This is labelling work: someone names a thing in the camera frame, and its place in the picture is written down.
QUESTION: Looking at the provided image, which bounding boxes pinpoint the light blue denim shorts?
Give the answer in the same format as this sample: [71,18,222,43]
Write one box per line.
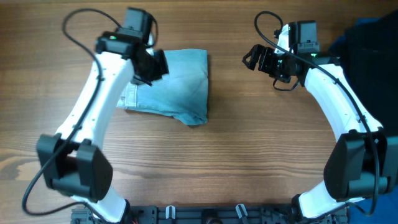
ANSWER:
[117,49,209,126]

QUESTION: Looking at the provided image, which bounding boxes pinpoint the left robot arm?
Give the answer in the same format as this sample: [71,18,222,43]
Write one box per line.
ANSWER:
[36,7,169,223]

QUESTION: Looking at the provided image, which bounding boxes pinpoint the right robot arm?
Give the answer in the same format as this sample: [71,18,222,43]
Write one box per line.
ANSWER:
[243,21,397,222]

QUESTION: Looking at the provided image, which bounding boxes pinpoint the dark blue garment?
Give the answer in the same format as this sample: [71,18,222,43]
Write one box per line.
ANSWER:
[329,17,398,224]

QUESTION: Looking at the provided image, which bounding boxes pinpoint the black garment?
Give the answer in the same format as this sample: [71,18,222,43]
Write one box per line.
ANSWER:
[329,10,397,137]

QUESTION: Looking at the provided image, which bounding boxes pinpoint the right black camera cable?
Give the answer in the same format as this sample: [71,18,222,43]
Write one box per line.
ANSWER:
[254,11,382,218]

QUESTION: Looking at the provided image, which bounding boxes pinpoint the black camera cable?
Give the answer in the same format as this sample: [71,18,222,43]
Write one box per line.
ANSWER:
[21,7,159,222]
[254,11,382,218]

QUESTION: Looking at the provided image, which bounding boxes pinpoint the left black camera cable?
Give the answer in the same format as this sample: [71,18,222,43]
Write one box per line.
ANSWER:
[21,7,159,222]

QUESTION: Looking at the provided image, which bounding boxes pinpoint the left white rail clip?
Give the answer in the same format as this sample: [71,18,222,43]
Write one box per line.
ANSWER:
[165,205,176,220]

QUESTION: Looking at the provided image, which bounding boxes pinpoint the white rail clip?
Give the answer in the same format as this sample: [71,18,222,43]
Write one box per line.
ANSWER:
[165,205,176,220]
[235,203,249,224]

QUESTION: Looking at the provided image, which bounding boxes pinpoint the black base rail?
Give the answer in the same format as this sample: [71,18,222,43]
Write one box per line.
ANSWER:
[70,203,348,224]

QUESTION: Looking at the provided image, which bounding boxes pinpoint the right white rail clip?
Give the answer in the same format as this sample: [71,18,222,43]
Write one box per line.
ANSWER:
[235,203,249,224]

